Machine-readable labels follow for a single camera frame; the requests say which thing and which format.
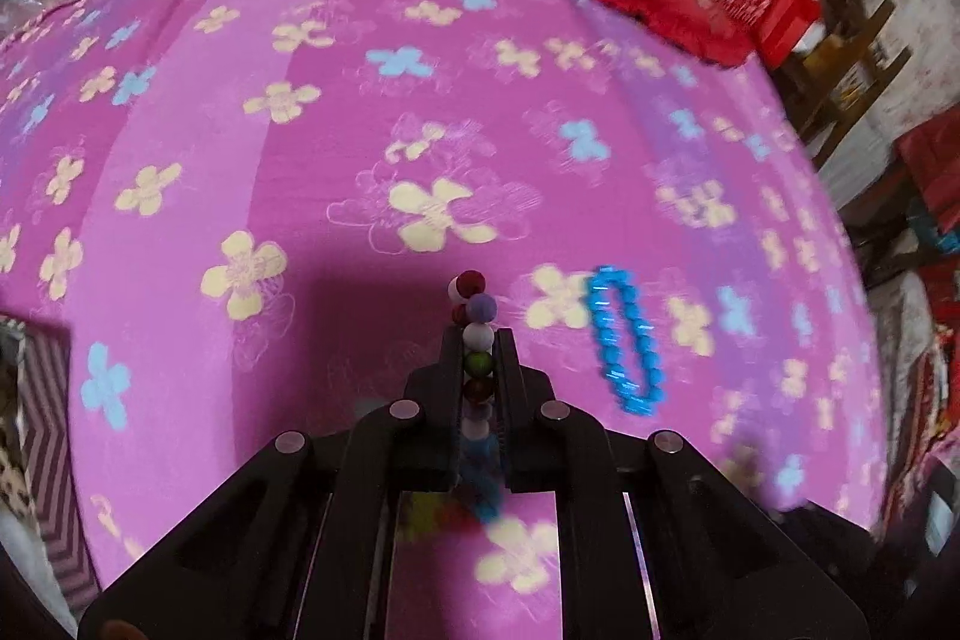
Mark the wooden chair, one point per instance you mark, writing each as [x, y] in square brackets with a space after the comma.
[847, 78]

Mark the leopard print bow hair clip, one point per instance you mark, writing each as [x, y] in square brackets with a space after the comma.
[11, 475]

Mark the chevron striped box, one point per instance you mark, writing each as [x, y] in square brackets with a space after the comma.
[52, 460]

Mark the floral curtain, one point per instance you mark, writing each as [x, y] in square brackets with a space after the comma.
[930, 10]

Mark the red cloth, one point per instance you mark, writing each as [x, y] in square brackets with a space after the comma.
[934, 175]

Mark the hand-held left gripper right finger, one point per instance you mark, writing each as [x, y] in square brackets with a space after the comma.
[508, 400]

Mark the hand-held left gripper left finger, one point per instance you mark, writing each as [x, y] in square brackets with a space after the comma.
[448, 400]

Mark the red shopping bag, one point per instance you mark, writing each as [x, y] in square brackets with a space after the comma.
[780, 10]

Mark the pink floral bed sheet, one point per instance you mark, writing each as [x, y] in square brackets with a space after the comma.
[300, 160]

